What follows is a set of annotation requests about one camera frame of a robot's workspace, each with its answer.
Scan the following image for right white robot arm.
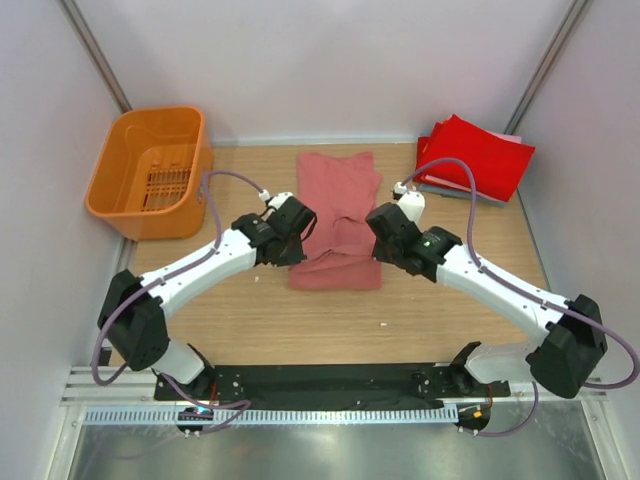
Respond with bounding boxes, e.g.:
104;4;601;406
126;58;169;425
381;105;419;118
366;203;608;399

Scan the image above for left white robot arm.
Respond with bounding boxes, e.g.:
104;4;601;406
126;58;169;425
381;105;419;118
97;192;317;400

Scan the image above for grey folded t shirt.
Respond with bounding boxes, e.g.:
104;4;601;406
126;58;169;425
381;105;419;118
417;184;507;207

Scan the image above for orange plastic basket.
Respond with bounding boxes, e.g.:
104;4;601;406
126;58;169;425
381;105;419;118
85;106;213;241

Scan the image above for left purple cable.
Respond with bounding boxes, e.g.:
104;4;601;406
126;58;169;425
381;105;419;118
90;170;271;436

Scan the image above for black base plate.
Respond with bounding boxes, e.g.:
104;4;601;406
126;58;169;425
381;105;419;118
180;363;511;404

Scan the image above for white slotted cable duct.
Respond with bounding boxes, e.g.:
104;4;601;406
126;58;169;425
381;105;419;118
83;405;458;426

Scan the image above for left corner metal post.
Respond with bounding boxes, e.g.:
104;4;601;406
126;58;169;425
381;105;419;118
59;0;132;113

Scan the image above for corner metal post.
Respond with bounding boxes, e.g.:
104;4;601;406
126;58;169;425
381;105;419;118
59;0;132;113
504;0;593;135

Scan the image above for right corner metal post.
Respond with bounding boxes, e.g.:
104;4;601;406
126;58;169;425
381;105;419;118
504;0;593;135

